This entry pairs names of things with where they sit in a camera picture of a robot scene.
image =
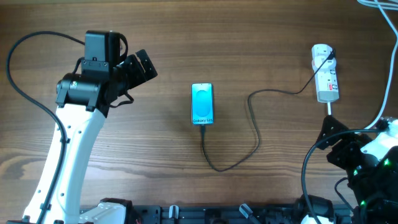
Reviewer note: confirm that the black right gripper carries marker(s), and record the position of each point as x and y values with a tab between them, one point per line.
351	142

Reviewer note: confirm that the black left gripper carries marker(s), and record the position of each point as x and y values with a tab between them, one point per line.
137	76

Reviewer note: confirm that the blue Galaxy smartphone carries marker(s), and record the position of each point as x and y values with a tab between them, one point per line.
202	103

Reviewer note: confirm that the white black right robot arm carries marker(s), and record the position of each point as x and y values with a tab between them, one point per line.
369	158

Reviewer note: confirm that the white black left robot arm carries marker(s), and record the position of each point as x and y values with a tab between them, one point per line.
84	98

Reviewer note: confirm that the white USB charger plug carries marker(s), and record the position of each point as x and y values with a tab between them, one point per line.
324	62

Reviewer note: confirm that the white power strip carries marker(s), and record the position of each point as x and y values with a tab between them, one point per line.
326	82

